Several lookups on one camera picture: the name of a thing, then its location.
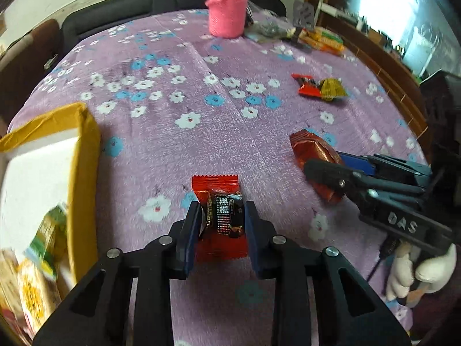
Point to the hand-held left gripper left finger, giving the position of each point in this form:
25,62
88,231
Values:
191,241

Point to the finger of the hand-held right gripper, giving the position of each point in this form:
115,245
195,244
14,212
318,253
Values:
356,164
324,169

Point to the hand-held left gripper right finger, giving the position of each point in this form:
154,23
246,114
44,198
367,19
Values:
254,245

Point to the shiny dark red snack packet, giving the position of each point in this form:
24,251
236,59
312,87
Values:
309,147

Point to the red candy packet black label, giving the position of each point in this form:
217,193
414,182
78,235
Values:
219,216

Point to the yellow cardboard box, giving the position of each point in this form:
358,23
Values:
86,151

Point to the green and yellow snack packet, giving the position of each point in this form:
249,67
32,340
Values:
48,238

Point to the cracker packet with yellow label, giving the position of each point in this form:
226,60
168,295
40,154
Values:
38,295

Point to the long cracker packet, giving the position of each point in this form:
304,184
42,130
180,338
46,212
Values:
9,281

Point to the person's right hand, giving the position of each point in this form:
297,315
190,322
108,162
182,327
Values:
432,270

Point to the olive green snack packet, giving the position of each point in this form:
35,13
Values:
333,88

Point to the purple floral tablecloth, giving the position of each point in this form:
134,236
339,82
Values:
162,151

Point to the brown wooden cabinet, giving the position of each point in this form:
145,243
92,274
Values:
378,61

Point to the green and orange biscuit pack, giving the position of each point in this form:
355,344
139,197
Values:
329,35

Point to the pink bottle with knitted sleeve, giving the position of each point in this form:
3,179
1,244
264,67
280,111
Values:
227,7

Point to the brown chair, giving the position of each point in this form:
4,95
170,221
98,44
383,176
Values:
28,65

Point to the black sofa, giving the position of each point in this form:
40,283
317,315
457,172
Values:
144,1

